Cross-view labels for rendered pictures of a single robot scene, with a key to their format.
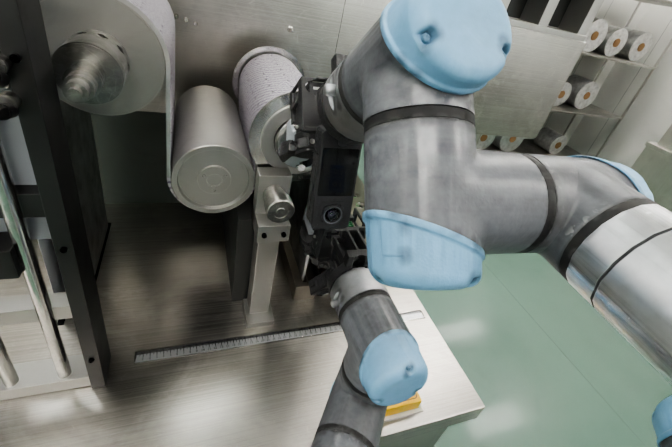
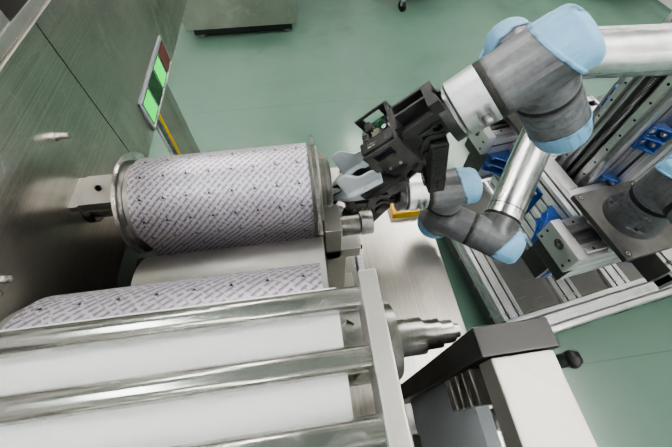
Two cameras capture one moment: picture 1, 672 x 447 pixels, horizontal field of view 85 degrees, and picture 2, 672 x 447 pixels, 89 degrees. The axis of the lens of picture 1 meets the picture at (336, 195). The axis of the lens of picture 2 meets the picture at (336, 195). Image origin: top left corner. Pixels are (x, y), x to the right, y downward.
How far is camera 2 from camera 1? 0.56 m
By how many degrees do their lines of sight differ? 54
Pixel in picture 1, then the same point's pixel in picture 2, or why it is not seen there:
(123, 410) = not seen: hidden behind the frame
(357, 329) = (450, 195)
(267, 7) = (18, 148)
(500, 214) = not seen: hidden behind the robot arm
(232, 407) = (416, 303)
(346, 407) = (462, 220)
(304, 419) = (421, 259)
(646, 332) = (593, 73)
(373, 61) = (560, 84)
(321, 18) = (55, 85)
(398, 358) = (475, 178)
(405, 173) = (584, 108)
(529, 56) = not seen: outside the picture
